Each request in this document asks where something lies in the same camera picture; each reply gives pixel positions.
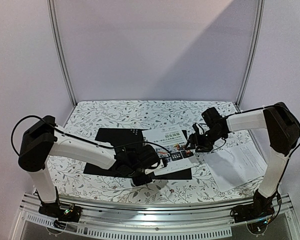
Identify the black clip folder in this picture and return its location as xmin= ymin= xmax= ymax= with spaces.
xmin=84 ymin=128 xmax=192 ymax=180

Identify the white text paper sheet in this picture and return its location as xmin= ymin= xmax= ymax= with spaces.
xmin=203 ymin=143 xmax=267 ymax=192

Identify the colour printed brochure sheet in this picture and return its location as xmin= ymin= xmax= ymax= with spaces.
xmin=142 ymin=125 xmax=199 ymax=176

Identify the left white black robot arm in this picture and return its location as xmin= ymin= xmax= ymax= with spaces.
xmin=16 ymin=115 xmax=166 ymax=223

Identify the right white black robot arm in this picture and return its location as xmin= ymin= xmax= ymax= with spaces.
xmin=185 ymin=102 xmax=300 ymax=225

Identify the floral patterned tablecloth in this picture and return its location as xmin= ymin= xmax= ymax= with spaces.
xmin=47 ymin=100 xmax=261 ymax=205

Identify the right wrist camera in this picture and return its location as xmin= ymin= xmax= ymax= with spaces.
xmin=201 ymin=107 xmax=222 ymax=128

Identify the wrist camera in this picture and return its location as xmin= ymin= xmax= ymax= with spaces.
xmin=201 ymin=107 xmax=222 ymax=128
xmin=144 ymin=159 xmax=165 ymax=175

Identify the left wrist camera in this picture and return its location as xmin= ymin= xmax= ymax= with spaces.
xmin=144 ymin=159 xmax=165 ymax=175

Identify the aluminium mounting rail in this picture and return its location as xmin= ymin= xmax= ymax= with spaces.
xmin=19 ymin=192 xmax=294 ymax=226

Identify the perforated white cable tray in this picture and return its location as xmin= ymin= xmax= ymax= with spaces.
xmin=20 ymin=213 xmax=233 ymax=240

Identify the right aluminium frame post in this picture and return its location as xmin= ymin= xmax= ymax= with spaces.
xmin=235 ymin=0 xmax=265 ymax=108

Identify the aluminium frame post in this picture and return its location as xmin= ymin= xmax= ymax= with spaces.
xmin=47 ymin=0 xmax=78 ymax=107
xmin=235 ymin=0 xmax=265 ymax=108

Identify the left aluminium frame post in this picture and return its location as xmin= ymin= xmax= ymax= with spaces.
xmin=47 ymin=0 xmax=78 ymax=107

